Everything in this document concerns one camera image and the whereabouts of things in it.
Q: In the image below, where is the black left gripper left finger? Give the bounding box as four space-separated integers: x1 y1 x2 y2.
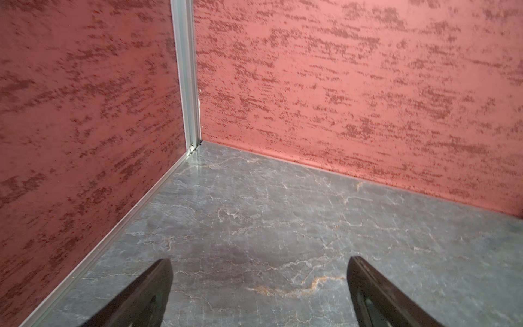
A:
83 258 174 326

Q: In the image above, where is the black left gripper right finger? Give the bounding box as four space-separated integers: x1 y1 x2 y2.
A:
347 256 441 326

